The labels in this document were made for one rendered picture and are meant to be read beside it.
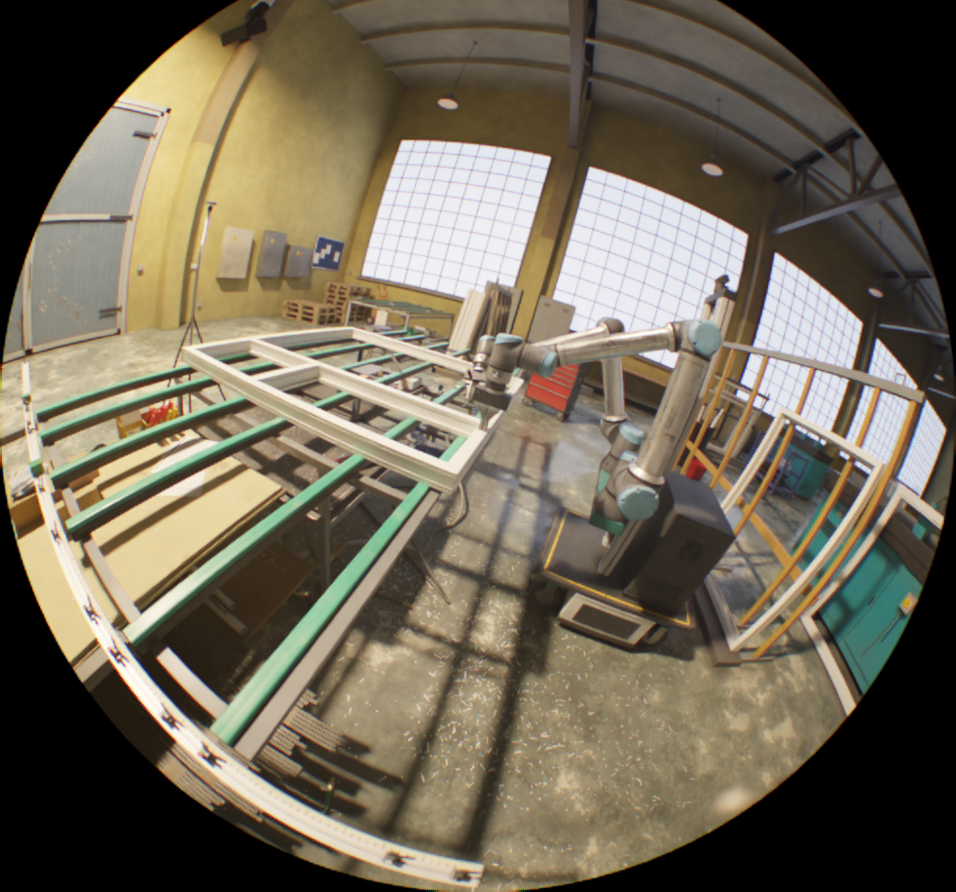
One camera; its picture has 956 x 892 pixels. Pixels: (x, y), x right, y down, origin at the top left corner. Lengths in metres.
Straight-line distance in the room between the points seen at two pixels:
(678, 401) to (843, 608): 3.11
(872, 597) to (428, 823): 3.44
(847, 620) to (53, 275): 10.11
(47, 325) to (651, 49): 12.08
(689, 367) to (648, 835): 1.83
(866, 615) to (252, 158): 11.05
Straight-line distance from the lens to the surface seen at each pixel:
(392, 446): 0.94
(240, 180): 8.04
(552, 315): 8.41
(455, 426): 1.29
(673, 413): 1.13
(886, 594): 3.63
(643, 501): 1.19
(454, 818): 1.41
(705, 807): 1.96
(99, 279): 6.76
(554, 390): 4.90
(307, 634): 0.59
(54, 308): 6.67
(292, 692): 0.56
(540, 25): 9.30
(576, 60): 6.96
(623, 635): 1.86
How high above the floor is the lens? 1.38
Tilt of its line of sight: 19 degrees down
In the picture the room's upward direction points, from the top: 16 degrees clockwise
